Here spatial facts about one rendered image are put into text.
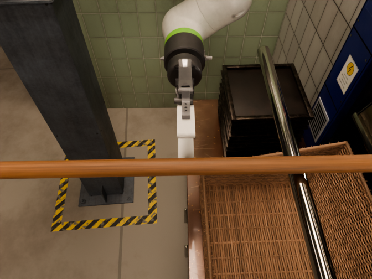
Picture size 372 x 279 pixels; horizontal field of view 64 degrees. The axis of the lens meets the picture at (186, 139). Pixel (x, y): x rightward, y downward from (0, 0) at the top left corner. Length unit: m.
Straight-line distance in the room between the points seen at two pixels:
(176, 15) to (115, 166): 0.40
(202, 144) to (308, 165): 0.80
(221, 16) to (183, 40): 0.11
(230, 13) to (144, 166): 0.40
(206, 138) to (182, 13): 0.69
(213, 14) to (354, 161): 0.42
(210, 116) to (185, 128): 0.90
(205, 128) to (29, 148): 1.31
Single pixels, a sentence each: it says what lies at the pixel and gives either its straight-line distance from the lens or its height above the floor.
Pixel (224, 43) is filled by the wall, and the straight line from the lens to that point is 1.85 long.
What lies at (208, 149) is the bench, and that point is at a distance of 1.27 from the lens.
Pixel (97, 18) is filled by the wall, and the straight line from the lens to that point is 1.80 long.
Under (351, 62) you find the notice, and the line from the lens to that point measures 1.09.
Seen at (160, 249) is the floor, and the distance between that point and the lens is 1.69.
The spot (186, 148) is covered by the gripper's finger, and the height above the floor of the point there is 1.15.
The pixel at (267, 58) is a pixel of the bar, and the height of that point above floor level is 1.17.
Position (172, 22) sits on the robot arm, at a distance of 0.74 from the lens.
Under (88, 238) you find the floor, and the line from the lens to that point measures 1.78.
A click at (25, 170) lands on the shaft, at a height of 1.20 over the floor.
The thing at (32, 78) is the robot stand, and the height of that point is 0.92.
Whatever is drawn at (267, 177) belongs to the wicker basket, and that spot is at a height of 0.64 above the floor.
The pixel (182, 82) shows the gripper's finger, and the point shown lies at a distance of 0.53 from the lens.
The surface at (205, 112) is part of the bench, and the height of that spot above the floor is 0.58.
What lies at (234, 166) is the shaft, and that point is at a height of 1.20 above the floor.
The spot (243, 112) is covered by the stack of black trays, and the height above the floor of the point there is 0.85.
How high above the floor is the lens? 1.62
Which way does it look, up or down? 53 degrees down
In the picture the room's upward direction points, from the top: straight up
